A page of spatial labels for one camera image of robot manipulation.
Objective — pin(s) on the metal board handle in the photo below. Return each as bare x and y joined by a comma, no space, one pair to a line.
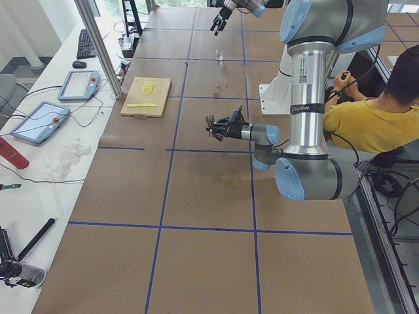
141,116

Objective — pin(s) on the steel double jigger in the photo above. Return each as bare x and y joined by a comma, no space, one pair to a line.
210,120

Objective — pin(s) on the yellow plastic knife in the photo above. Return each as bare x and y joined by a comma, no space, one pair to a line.
138,105

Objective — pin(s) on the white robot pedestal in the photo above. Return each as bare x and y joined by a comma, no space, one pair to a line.
275,98

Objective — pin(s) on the black hand tool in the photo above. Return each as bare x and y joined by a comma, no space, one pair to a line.
6,250

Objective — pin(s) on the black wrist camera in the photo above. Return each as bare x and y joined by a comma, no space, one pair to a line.
237,119

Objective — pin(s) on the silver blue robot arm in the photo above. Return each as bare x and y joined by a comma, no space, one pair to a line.
310,30
256,7

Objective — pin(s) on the black computer mouse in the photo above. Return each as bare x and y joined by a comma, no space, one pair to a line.
78,64

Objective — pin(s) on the red bottle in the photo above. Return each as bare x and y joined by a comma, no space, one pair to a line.
9,153

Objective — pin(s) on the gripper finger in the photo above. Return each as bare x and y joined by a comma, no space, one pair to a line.
217,23
222,123
221,28
219,133

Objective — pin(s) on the clear shot glass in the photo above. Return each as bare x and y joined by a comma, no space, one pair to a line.
219,54

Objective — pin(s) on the wooden cutting board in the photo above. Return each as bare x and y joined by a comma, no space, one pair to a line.
158,96

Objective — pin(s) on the black keyboard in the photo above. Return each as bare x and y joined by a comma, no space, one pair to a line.
85,48

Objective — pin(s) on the blue teach pendant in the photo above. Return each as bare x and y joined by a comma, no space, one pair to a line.
79,85
41,122

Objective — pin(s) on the near blue teach pendant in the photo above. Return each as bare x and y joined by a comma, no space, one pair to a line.
41,122

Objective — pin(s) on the person in yellow shirt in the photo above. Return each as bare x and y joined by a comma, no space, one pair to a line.
378,124

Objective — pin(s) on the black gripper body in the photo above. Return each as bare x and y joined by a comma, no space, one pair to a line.
227,7
236,131

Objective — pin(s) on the white crumpled cloth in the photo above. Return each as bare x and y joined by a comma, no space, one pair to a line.
58,166

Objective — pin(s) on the aluminium frame post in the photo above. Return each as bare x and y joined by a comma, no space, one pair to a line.
90,24

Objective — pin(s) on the far blue teach pendant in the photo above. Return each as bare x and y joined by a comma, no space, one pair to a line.
79,85

